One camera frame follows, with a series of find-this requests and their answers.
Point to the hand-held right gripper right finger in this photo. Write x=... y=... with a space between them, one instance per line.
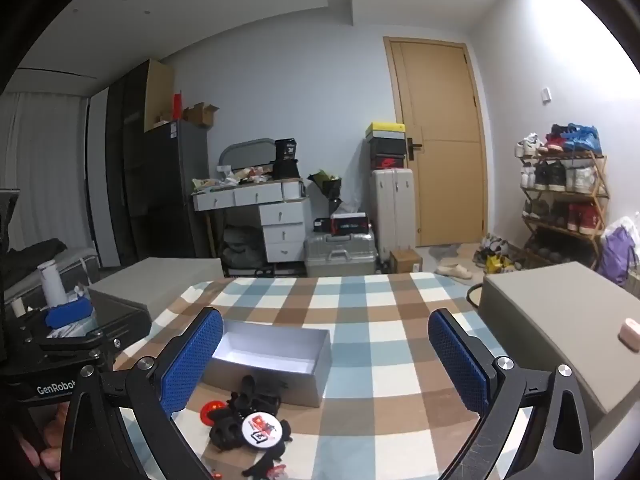
x=460 y=365

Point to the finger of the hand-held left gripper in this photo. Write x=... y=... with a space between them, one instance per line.
x=67 y=314
x=75 y=344

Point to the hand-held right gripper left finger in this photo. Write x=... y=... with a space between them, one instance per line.
x=192 y=365

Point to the red round disc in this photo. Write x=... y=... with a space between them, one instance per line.
x=211 y=409

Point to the black hair claw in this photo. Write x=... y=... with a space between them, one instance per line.
x=270 y=460
x=225 y=432

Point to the grey box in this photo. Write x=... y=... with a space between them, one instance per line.
x=272 y=360

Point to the small red white packet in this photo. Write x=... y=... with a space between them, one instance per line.
x=276 y=471

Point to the person's left hand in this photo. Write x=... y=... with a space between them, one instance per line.
x=47 y=440

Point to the white bottle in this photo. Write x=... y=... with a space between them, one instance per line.
x=52 y=282

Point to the dark cloth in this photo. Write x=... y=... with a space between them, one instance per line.
x=30 y=260

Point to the grey storage ottoman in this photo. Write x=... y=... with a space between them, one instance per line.
x=550 y=320
x=160 y=280

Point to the plaid tablecloth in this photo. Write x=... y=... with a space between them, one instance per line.
x=380 y=320

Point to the beige slippers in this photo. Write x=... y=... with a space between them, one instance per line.
x=452 y=270

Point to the loose shoe pile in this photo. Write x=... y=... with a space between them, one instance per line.
x=495 y=255

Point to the small cardboard box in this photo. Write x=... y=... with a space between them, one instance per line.
x=406 y=261

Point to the grey bundled bedding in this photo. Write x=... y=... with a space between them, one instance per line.
x=240 y=247

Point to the white curtain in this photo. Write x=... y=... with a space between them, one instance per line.
x=45 y=170

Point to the silver flat suitcase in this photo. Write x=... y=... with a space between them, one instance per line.
x=340 y=255

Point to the black wardrobe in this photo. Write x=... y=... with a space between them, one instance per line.
x=122 y=160

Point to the grey refrigerator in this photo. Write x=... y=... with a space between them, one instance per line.
x=175 y=190

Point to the white upright suitcase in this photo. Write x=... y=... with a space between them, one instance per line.
x=392 y=210

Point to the white desk with drawers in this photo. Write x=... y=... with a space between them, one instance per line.
x=280 y=220

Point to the small pink case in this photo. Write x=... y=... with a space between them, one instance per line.
x=629 y=335

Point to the long black red box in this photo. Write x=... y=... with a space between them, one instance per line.
x=350 y=224

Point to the small black box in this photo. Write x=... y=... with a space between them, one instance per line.
x=321 y=225

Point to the purple bag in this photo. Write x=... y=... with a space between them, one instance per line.
x=617 y=257

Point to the pile of desk clutter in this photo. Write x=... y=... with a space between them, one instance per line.
x=235 y=177

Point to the clear plastic bag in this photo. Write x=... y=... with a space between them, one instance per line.
x=350 y=205

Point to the black red shoe box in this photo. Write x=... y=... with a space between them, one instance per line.
x=386 y=162

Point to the white plastic bag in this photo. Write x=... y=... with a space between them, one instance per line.
x=625 y=225

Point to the grey arched mirror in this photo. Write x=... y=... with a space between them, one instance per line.
x=245 y=152

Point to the wooden shoe rack with shoes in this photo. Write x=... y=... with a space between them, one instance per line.
x=575 y=177

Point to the dark wrapped flower bouquet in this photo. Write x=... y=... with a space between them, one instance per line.
x=327 y=185

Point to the black bag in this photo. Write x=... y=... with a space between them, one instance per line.
x=285 y=157

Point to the wooden door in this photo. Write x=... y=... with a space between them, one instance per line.
x=445 y=135

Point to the red paper item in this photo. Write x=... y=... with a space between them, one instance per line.
x=178 y=105

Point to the flat cardboard sheet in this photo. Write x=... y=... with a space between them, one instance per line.
x=157 y=95

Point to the open cardboard box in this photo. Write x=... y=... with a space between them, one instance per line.
x=200 y=115

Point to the yellow lid shoe box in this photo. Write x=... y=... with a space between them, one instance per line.
x=385 y=130

